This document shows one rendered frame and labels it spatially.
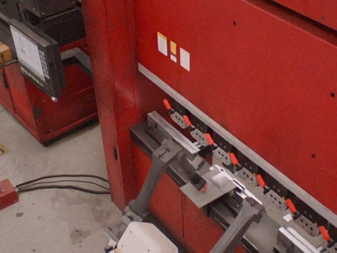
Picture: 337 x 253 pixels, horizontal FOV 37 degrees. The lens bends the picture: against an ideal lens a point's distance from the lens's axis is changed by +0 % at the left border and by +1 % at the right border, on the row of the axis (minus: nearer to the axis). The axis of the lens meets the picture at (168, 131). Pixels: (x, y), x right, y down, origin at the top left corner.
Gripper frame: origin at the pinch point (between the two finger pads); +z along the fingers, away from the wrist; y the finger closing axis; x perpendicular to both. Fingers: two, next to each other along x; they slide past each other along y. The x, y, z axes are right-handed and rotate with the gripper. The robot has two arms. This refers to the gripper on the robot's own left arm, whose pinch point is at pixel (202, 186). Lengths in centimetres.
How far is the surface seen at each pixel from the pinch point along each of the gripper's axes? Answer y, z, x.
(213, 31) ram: 12, -66, -55
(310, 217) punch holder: -60, -10, -23
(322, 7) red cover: -49, -96, -70
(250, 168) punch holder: -19.7, -9.8, -22.8
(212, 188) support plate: -1.9, 5.5, -2.9
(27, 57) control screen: 124, -54, 16
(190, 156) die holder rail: 32.9, 17.6, -9.2
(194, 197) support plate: -1.5, -0.4, 7.3
